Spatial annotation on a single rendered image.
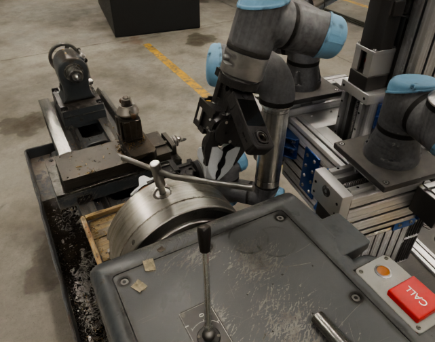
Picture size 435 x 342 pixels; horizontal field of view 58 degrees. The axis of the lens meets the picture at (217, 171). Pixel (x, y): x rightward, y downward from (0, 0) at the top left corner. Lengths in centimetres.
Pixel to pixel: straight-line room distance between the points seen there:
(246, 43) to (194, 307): 42
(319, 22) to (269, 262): 41
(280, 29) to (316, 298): 43
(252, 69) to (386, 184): 56
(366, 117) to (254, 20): 78
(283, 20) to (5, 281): 218
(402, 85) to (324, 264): 52
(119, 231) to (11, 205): 214
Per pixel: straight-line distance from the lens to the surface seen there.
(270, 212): 79
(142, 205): 87
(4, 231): 282
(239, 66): 65
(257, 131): 63
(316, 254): 73
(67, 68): 189
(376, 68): 131
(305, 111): 152
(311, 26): 68
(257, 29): 64
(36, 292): 240
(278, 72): 103
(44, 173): 224
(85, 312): 151
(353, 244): 77
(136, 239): 84
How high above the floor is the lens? 180
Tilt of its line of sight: 38 degrees down
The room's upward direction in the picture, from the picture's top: straight up
